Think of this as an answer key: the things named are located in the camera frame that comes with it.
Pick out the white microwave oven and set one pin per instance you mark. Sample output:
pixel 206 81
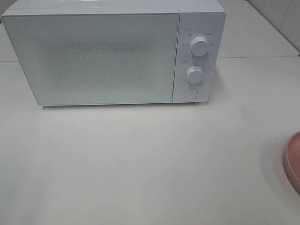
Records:
pixel 196 17

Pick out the round white door button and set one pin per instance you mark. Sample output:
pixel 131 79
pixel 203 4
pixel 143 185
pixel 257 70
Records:
pixel 191 94

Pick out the pink round plate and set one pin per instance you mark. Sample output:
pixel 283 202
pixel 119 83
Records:
pixel 292 161

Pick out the lower white timer knob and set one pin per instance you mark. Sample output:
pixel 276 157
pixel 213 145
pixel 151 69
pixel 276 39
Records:
pixel 194 75

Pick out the white microwave door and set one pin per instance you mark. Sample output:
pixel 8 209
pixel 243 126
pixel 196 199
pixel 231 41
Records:
pixel 96 59

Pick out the upper white power knob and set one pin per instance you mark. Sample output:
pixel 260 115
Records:
pixel 199 45

